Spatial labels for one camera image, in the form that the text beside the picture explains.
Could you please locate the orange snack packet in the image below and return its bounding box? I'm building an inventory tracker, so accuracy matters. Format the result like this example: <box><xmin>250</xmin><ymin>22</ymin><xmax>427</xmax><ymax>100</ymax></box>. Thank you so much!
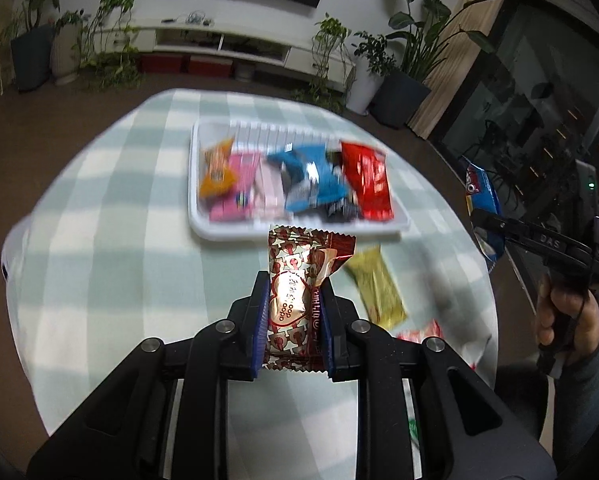
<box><xmin>198</xmin><ymin>137</ymin><xmax>241</xmax><ymax>199</ymax></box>

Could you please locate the red snack packet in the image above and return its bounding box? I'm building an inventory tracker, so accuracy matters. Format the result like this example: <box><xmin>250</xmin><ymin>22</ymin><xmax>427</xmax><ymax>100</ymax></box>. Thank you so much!
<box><xmin>340</xmin><ymin>140</ymin><xmax>395</xmax><ymax>221</ymax></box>

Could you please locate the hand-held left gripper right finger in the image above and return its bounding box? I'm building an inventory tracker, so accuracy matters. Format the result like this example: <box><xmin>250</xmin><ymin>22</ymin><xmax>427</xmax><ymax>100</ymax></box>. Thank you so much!
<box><xmin>319</xmin><ymin>280</ymin><xmax>556</xmax><ymax>480</ymax></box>

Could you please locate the large-leaf plant in dark pot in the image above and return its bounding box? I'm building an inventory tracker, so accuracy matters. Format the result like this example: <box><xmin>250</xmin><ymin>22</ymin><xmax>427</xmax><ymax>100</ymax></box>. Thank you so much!
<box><xmin>368</xmin><ymin>0</ymin><xmax>506</xmax><ymax>132</ymax></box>

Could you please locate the tall plant in dark pot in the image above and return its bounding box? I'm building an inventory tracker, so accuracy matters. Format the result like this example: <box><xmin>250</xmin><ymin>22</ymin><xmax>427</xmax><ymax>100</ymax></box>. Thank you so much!
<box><xmin>0</xmin><ymin>0</ymin><xmax>66</xmax><ymax>93</ymax></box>

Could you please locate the white foam tray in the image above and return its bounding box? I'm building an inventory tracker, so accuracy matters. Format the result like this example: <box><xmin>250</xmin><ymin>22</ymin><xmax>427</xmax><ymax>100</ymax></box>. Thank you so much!
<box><xmin>189</xmin><ymin>119</ymin><xmax>413</xmax><ymax>242</ymax></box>

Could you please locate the red storage box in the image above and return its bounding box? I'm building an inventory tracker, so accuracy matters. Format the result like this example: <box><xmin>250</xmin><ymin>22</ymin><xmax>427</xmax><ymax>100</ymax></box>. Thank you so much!
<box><xmin>140</xmin><ymin>53</ymin><xmax>183</xmax><ymax>74</ymax></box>
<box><xmin>188</xmin><ymin>54</ymin><xmax>233</xmax><ymax>79</ymax></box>

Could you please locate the glass sliding door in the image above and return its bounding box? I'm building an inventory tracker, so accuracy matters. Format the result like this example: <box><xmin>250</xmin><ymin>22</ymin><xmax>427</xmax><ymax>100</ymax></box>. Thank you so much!
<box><xmin>428</xmin><ymin>0</ymin><xmax>599</xmax><ymax>311</ymax></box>

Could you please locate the person's right hand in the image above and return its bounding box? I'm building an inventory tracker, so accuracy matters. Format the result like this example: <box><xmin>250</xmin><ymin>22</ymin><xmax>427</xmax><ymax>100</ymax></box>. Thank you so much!
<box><xmin>535</xmin><ymin>275</ymin><xmax>599</xmax><ymax>367</ymax></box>

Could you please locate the bushy plant in white pot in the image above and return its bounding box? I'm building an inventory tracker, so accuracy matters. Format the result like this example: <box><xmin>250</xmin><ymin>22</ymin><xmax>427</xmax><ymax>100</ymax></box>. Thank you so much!
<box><xmin>346</xmin><ymin>29</ymin><xmax>399</xmax><ymax>117</ymax></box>

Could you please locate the white television console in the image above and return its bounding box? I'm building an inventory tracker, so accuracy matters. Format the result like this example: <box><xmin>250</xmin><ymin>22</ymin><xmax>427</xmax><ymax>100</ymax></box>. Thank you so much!
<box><xmin>134</xmin><ymin>19</ymin><xmax>361</xmax><ymax>89</ymax></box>

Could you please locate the small plant in grey pot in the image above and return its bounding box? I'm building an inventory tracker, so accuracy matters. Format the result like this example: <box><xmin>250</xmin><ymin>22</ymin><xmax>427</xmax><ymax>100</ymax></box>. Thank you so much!
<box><xmin>48</xmin><ymin>9</ymin><xmax>89</xmax><ymax>87</ymax></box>

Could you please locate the trailing vine plant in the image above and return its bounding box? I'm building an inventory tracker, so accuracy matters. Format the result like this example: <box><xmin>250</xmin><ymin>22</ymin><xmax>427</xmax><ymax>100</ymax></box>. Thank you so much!
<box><xmin>76</xmin><ymin>0</ymin><xmax>146</xmax><ymax>92</ymax></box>

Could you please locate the red and white patterned packet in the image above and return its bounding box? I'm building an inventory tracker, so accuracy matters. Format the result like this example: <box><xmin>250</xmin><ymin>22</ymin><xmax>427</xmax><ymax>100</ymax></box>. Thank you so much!
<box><xmin>262</xmin><ymin>224</ymin><xmax>357</xmax><ymax>374</ymax></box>

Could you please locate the light blue snack packet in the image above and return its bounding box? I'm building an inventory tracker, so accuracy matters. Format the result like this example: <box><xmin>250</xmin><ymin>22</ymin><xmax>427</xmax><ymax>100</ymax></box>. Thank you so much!
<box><xmin>266</xmin><ymin>143</ymin><xmax>351</xmax><ymax>214</ymax></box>

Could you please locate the black and gold snack packet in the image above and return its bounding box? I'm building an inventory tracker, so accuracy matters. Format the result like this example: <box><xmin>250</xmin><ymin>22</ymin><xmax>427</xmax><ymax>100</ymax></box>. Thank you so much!
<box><xmin>323</xmin><ymin>150</ymin><xmax>363</xmax><ymax>224</ymax></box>

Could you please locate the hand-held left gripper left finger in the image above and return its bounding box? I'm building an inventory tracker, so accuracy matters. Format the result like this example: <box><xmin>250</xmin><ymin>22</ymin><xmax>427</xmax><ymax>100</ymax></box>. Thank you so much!
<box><xmin>27</xmin><ymin>270</ymin><xmax>273</xmax><ymax>480</ymax></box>

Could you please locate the beige curtain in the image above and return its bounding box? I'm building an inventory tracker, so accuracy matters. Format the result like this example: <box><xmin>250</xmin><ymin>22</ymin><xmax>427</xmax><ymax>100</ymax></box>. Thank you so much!
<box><xmin>408</xmin><ymin>0</ymin><xmax>513</xmax><ymax>142</ymax></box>

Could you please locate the dark blue cookie packet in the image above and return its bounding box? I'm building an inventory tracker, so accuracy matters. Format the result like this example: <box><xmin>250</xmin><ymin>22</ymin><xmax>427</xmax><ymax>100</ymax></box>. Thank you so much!
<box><xmin>461</xmin><ymin>157</ymin><xmax>505</xmax><ymax>274</ymax></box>

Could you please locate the trailing plant on console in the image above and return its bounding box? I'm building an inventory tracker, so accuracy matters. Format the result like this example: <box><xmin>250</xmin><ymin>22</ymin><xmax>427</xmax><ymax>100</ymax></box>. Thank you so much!
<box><xmin>290</xmin><ymin>12</ymin><xmax>356</xmax><ymax>114</ymax></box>

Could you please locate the person's right forearm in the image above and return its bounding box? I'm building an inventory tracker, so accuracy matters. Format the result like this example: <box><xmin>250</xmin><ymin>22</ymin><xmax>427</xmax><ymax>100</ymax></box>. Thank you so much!
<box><xmin>493</xmin><ymin>329</ymin><xmax>599</xmax><ymax>480</ymax></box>

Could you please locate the pink snack packet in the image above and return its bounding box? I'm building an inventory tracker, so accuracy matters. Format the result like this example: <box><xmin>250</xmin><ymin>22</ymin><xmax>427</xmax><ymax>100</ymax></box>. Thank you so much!
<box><xmin>209</xmin><ymin>150</ymin><xmax>286</xmax><ymax>222</ymax></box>

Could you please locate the white and red snack bag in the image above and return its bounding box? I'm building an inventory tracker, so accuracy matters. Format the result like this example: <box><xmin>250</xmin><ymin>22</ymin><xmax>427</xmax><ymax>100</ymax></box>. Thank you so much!
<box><xmin>394</xmin><ymin>317</ymin><xmax>495</xmax><ymax>372</ymax></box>

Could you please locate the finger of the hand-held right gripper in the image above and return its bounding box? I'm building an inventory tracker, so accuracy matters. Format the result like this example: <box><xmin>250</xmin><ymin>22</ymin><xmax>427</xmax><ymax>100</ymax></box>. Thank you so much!
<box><xmin>471</xmin><ymin>208</ymin><xmax>595</xmax><ymax>262</ymax></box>

